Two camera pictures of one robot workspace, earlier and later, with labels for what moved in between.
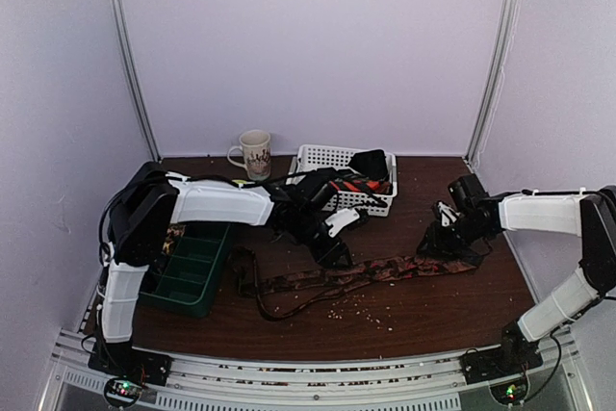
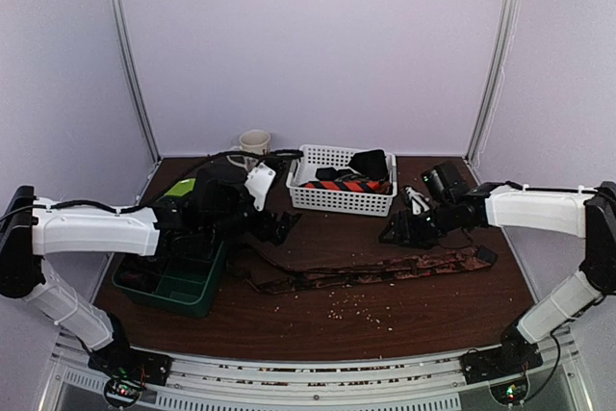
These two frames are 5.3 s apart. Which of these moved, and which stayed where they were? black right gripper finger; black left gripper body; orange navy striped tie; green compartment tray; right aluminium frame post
Moved: black left gripper body; black right gripper finger
Stayed: orange navy striped tie; right aluminium frame post; green compartment tray
